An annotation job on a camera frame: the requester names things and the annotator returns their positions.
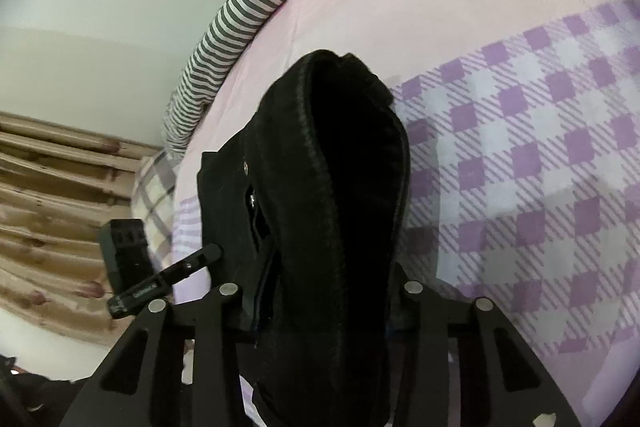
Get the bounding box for pink and lilac checked bed sheet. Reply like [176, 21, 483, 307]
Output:
[170, 0, 640, 427]

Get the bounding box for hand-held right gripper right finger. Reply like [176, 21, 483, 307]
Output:
[386, 263, 584, 427]

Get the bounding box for black pants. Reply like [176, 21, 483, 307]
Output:
[196, 49, 412, 427]

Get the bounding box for grey plaid cloth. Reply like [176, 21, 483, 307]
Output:
[130, 150, 184, 269]

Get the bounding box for grey white striped cloth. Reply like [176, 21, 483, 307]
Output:
[161, 0, 382, 155]

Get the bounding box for dark cloth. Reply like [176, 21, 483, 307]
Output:
[0, 353, 97, 427]

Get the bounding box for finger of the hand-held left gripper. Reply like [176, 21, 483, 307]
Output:
[107, 243, 224, 321]

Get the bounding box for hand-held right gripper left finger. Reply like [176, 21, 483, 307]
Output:
[60, 283, 262, 427]

